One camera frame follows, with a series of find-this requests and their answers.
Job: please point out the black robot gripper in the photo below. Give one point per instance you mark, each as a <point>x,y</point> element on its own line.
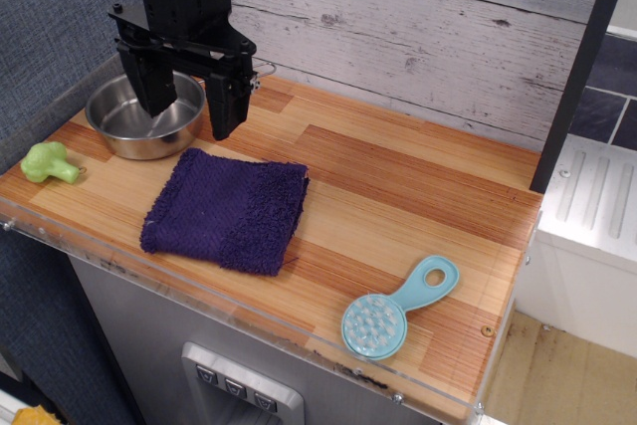
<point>160,37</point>

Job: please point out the stainless steel pot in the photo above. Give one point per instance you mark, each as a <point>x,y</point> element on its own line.
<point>129,131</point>

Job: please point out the green toy broccoli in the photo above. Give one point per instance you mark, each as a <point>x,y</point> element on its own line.
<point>48,159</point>

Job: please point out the purple terry cloth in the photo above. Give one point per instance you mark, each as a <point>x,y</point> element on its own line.
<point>238,214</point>

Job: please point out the clear acrylic edge guard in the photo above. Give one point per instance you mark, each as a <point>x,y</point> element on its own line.
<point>147,312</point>

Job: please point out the light blue scrub brush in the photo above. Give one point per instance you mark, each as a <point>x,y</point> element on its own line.
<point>375,325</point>

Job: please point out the silver dispenser panel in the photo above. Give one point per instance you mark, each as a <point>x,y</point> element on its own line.
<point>227,392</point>

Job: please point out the yellow object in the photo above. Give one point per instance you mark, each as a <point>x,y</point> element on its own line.
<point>34,416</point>

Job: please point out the white ribbed box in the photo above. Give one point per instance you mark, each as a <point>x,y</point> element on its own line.
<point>580,269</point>

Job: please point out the black vertical post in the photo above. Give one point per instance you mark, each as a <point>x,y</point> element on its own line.
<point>589,47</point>

